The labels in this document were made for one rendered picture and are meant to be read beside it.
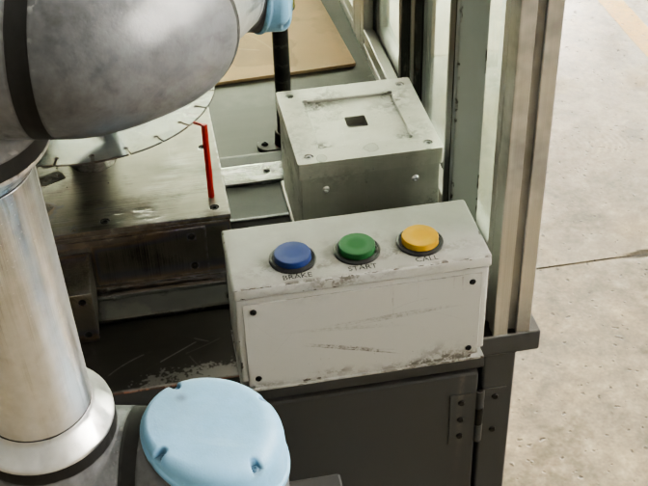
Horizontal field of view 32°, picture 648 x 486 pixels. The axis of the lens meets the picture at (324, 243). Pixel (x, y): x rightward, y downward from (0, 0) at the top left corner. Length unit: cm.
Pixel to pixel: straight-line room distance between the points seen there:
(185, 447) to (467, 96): 55
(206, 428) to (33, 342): 17
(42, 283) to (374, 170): 65
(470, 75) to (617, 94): 213
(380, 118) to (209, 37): 77
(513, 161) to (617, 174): 183
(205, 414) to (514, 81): 46
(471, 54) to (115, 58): 66
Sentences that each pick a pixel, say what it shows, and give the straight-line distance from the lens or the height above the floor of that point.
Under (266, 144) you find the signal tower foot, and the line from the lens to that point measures 168.
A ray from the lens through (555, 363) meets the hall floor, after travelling 244.
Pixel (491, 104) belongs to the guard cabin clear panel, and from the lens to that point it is 132.
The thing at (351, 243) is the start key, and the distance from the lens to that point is 123.
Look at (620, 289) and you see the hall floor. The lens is 265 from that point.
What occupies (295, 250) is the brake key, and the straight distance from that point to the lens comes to 122.
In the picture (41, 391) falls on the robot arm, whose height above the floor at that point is 105.
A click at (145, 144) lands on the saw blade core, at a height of 95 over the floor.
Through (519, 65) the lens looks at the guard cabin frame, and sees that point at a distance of 116.
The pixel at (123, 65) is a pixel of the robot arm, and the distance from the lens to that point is 67.
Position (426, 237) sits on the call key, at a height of 91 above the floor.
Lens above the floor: 165
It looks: 37 degrees down
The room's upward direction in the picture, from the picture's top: 2 degrees counter-clockwise
